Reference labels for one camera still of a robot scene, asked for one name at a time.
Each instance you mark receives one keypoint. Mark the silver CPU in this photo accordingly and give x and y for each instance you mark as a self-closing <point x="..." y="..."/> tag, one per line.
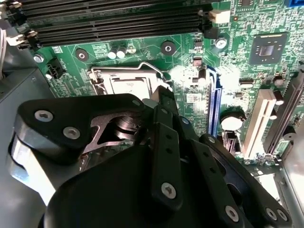
<point x="128" y="85"/>

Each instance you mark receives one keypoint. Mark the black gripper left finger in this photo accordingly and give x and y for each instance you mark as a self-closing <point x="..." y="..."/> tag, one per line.
<point x="95" y="107"/>

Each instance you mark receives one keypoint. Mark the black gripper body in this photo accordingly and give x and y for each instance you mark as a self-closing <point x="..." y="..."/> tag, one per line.
<point x="107" y="202"/>

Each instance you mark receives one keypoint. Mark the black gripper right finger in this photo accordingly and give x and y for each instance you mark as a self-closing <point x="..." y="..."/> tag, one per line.
<point x="216" y="185"/>

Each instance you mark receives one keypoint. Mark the metal socket cover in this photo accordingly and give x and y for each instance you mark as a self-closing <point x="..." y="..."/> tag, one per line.
<point x="123" y="72"/>

